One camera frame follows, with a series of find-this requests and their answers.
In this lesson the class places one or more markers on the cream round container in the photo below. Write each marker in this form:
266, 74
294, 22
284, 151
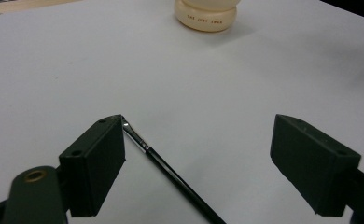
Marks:
205, 15

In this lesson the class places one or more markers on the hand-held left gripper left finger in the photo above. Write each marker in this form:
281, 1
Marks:
93, 168

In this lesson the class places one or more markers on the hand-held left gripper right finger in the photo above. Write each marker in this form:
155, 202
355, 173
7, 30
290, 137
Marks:
314, 165

